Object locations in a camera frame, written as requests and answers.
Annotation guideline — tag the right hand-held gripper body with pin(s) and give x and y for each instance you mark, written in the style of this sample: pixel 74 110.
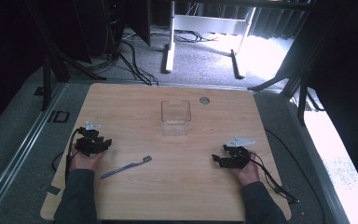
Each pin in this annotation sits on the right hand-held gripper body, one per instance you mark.
pixel 238 153

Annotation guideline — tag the black floor bracket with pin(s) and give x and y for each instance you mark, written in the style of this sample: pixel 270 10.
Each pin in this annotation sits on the black floor bracket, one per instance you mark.
pixel 61 116

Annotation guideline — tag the grey tape piece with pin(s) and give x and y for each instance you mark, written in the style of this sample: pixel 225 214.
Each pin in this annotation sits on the grey tape piece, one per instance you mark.
pixel 53 190

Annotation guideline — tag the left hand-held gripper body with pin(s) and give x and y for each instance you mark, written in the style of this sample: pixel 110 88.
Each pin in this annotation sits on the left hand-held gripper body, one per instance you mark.
pixel 88 141

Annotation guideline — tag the aluminium floor rail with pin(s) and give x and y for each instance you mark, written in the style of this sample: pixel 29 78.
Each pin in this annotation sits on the aluminium floor rail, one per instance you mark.
pixel 317 161
pixel 18 146

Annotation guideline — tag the dark pleated curtain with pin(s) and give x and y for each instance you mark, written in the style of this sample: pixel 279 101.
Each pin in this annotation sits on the dark pleated curtain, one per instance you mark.
pixel 276 23

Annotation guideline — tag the person's right hand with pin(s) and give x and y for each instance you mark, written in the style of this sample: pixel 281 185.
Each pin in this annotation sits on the person's right hand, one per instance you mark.
pixel 249 172

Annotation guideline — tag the grey table grommet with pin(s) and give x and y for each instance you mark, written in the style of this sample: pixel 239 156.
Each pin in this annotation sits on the grey table grommet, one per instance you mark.
pixel 204 100

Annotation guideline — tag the clear plastic container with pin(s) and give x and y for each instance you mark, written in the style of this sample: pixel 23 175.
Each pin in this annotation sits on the clear plastic container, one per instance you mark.
pixel 176 119

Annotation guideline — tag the white metal table frame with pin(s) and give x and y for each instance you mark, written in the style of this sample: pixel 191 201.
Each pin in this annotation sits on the white metal table frame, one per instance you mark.
pixel 208 24

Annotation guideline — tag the blue toothbrush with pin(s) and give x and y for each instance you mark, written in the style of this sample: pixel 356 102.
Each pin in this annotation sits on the blue toothbrush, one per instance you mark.
pixel 125 168

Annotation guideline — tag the black metal stand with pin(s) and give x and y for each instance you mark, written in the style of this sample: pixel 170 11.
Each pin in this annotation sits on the black metal stand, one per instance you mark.
pixel 301 93
pixel 47 77

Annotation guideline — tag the person's left hand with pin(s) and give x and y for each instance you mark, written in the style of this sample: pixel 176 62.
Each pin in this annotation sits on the person's left hand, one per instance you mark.
pixel 85 161

